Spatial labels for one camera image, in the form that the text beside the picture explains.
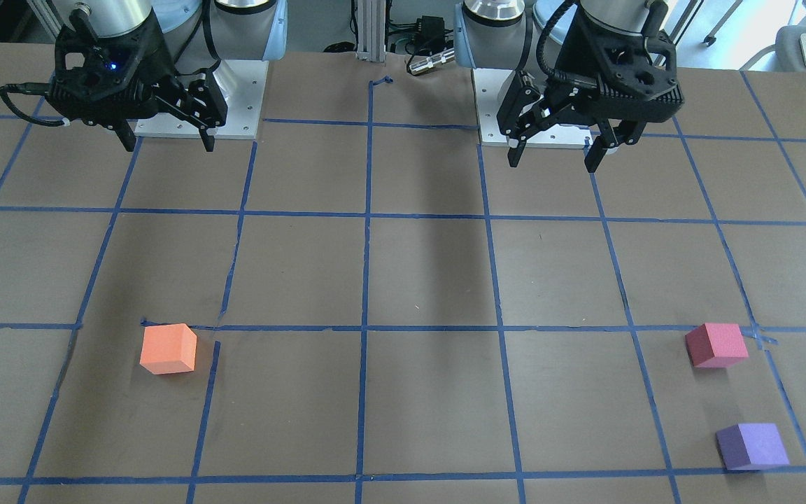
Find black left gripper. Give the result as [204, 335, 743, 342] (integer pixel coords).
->
[497, 10, 685, 174]

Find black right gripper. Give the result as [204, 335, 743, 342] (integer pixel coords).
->
[47, 13, 228, 153]

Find orange foam block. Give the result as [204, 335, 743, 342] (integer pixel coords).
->
[139, 323, 198, 375]

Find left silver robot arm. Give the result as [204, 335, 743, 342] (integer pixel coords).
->
[454, 1, 685, 173]

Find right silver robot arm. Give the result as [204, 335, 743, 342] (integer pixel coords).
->
[45, 1, 288, 152]

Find black power adapter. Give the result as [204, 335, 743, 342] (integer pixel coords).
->
[415, 15, 446, 47]

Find pink foam block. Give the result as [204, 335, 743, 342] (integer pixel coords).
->
[684, 323, 749, 369]

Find purple foam block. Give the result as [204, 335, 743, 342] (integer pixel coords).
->
[714, 422, 790, 471]

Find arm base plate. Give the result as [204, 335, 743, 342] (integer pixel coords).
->
[472, 67, 603, 149]
[134, 59, 269, 140]

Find silver cable connector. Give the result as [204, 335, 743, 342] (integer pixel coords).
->
[406, 48, 456, 76]

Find aluminium frame post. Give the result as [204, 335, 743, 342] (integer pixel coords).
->
[352, 0, 389, 64]

